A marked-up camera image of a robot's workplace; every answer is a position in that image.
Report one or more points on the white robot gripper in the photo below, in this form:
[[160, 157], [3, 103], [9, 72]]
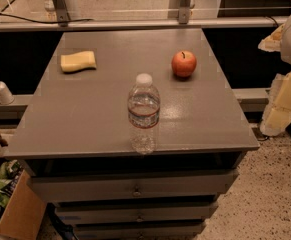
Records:
[[277, 113]]

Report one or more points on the white pump dispenser bottle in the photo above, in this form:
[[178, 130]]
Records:
[[6, 97]]

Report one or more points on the grey metal rail frame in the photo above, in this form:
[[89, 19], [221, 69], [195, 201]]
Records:
[[67, 15]]

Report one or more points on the red apple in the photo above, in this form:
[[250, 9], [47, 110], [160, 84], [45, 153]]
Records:
[[184, 63]]

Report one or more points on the brown cardboard box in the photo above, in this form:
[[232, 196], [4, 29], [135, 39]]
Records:
[[23, 215]]

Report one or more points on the yellow sponge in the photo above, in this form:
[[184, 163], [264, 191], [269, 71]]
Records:
[[77, 61]]

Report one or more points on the clear plastic water bottle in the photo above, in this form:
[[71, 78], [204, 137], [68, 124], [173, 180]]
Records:
[[143, 106]]

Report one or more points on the green snack bags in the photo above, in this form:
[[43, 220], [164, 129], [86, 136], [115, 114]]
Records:
[[10, 173]]

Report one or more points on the grey drawer cabinet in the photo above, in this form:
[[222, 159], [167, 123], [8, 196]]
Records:
[[74, 137]]

